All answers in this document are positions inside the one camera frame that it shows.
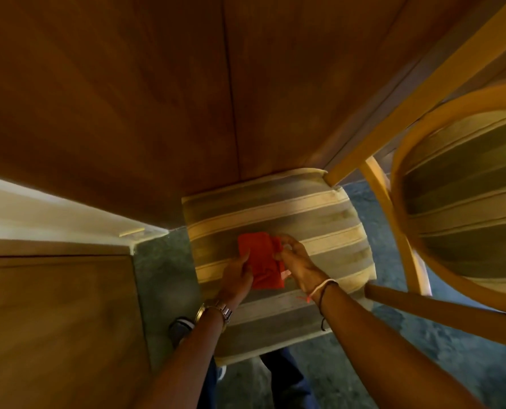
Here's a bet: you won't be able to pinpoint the person's left hand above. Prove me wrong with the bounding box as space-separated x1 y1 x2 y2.
216 250 254 312

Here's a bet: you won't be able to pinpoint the person's right hand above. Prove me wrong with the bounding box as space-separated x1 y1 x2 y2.
273 234 331 295

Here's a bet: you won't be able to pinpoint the red cloth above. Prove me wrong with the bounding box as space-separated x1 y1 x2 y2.
237 232 286 290

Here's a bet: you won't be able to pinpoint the person's left forearm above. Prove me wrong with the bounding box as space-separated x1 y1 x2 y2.
137 308 234 409

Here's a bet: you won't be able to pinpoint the person's right forearm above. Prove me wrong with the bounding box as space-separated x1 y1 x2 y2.
311 282 489 409

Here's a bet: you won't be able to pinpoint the silver wristwatch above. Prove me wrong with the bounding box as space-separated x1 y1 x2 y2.
194 300 233 333

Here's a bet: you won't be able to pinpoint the striped chair seat cushion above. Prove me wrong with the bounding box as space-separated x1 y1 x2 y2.
181 168 378 368

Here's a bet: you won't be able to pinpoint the dark shoe with white sole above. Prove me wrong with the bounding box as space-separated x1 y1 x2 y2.
168 317 195 349

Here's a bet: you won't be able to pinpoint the person's blue trousers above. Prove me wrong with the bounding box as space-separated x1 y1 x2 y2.
197 348 320 409

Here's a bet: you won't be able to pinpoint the striped chair back cushion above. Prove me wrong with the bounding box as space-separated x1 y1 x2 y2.
401 108 506 298

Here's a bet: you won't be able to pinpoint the wooden cabinet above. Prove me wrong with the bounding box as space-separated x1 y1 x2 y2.
0 237 152 409

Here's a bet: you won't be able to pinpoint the white ledge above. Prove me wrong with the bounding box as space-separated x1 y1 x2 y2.
0 174 169 248

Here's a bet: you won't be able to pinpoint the white thread bracelet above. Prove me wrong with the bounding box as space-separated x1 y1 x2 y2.
297 278 339 304

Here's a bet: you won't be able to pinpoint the black cord bracelet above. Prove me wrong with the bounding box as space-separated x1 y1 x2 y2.
318 281 340 332

